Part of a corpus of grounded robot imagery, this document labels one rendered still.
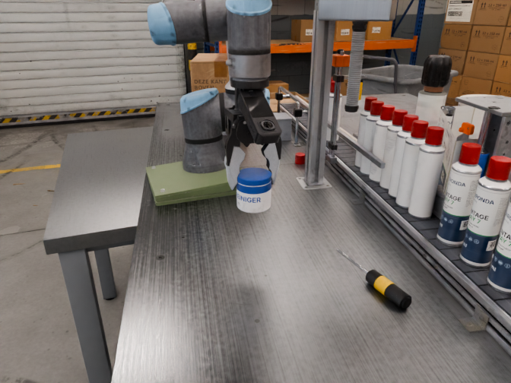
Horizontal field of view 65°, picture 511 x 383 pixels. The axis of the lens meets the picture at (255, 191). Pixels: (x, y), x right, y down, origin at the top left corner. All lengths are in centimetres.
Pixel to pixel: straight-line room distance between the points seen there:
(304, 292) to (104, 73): 482
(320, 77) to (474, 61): 383
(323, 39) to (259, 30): 42
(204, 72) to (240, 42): 96
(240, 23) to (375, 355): 57
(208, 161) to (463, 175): 70
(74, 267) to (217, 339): 52
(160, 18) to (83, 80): 462
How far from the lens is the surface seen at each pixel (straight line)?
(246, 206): 79
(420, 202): 97
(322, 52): 112
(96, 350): 128
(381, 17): 104
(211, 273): 83
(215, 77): 167
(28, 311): 227
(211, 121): 120
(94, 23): 535
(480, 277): 83
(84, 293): 115
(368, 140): 116
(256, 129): 67
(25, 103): 553
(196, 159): 123
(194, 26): 82
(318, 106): 114
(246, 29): 72
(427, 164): 93
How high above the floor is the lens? 132
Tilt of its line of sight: 25 degrees down
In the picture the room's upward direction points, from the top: straight up
